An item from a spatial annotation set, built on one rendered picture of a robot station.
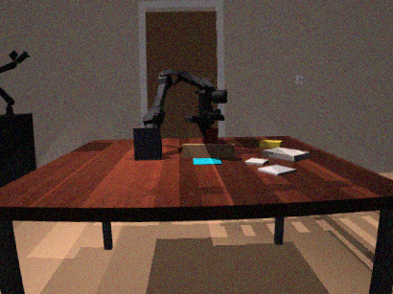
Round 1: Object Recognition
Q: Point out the yellow rectangular block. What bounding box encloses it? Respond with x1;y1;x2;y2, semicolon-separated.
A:
259;140;283;148

